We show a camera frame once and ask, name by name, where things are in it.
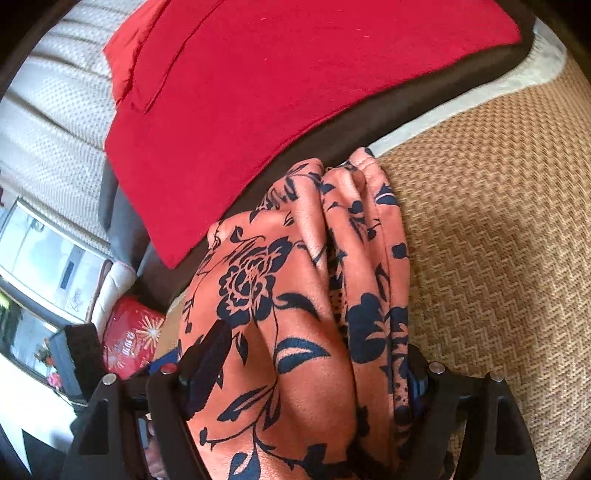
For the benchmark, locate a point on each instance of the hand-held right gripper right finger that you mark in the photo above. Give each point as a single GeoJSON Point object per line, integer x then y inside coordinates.
{"type": "Point", "coordinates": [418, 387]}

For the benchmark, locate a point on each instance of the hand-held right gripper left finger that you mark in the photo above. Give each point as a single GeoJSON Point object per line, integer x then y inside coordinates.
{"type": "Point", "coordinates": [207, 364]}

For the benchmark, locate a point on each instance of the orange floral pants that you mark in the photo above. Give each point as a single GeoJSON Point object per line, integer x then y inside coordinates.
{"type": "Point", "coordinates": [300, 369]}

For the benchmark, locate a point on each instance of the glass window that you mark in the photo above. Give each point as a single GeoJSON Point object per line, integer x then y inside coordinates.
{"type": "Point", "coordinates": [41, 258]}

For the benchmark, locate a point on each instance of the woven mat with cream border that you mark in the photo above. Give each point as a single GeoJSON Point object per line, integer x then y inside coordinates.
{"type": "Point", "coordinates": [485, 207]}

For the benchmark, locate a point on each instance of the cream perforated backrest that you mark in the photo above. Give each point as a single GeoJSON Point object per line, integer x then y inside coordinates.
{"type": "Point", "coordinates": [60, 115]}

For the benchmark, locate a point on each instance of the folded red garment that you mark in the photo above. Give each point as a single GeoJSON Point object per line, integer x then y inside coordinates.
{"type": "Point", "coordinates": [277, 92]}

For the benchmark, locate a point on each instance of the brown sofa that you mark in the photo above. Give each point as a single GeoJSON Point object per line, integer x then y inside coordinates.
{"type": "Point", "coordinates": [415, 94]}

